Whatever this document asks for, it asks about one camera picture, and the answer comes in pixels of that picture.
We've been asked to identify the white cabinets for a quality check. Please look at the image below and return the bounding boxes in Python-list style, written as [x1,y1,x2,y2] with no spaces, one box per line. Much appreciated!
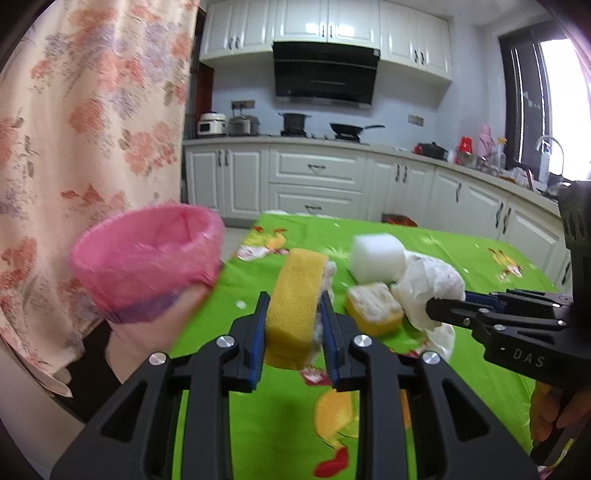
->
[182,138,573,291]
[198,0,453,84]

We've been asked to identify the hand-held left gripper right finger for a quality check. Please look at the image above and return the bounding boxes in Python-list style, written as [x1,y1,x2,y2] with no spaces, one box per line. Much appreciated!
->
[318,292,540,480]

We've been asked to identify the black cooking pot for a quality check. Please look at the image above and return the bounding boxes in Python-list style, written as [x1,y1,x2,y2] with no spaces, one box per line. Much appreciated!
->
[278,112,311,136]

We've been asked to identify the large white tissue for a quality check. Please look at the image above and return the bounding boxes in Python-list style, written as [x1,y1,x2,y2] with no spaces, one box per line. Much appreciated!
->
[390,251,467,361]

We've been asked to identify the black range hood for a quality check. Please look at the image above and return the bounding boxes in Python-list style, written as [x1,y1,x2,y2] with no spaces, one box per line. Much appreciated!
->
[272,41,382,106]

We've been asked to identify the green printed tablecloth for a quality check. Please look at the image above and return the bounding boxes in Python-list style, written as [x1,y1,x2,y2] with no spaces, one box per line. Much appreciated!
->
[168,210,561,480]

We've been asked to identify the trash bin with pink bag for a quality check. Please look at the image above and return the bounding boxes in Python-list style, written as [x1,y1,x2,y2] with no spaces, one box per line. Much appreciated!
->
[70,203,227,384]

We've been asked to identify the person's right hand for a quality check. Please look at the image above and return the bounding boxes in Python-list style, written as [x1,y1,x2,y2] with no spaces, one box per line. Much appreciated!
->
[530,383,591,444]

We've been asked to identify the white rice cooker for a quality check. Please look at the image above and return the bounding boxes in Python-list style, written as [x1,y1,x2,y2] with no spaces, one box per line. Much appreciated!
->
[198,112,228,138]

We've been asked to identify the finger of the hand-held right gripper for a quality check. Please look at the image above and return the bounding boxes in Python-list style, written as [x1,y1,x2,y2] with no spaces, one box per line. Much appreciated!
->
[464,288,573,322]
[426,298,509,339]

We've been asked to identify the floral curtain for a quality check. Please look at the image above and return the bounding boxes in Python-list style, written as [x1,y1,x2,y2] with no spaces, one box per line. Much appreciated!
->
[0,0,201,398]

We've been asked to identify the yellow sponge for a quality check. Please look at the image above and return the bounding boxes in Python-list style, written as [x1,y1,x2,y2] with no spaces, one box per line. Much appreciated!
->
[345,281,406,337]
[264,249,337,370]

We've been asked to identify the dark framed window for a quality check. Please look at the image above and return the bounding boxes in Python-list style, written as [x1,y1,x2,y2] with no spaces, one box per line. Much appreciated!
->
[499,32,591,183]

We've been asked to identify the curved metal faucet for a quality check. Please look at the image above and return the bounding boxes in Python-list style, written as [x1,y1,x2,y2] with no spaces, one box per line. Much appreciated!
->
[536,136,565,176]

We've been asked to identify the silver pressure cooker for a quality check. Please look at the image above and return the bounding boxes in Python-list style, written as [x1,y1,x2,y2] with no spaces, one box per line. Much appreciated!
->
[227,114,260,136]

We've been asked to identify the white foam block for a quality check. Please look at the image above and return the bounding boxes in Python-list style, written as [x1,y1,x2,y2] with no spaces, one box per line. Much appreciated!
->
[348,233,408,284]

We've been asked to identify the red and black pot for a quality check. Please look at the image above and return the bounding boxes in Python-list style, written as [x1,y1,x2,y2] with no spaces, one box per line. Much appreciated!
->
[413,142,448,160]

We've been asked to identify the white lower cabinets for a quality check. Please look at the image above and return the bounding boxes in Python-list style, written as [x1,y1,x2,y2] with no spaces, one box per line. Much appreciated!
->
[182,138,573,291]

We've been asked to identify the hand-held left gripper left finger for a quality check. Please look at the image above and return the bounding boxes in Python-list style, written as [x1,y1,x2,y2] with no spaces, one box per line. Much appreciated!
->
[50,292,271,480]

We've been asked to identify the white upper cabinets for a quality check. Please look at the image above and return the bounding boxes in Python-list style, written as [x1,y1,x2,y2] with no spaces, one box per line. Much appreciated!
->
[198,0,453,84]

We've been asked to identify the black frying pan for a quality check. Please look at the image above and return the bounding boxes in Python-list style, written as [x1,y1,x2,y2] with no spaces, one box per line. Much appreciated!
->
[329,122,386,139]

